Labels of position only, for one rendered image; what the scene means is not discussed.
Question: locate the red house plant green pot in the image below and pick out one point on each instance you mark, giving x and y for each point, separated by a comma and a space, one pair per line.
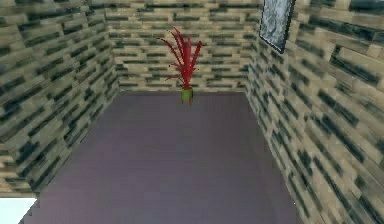
185, 63

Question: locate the grey framed wall picture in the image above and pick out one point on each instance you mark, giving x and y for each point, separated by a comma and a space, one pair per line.
275, 20

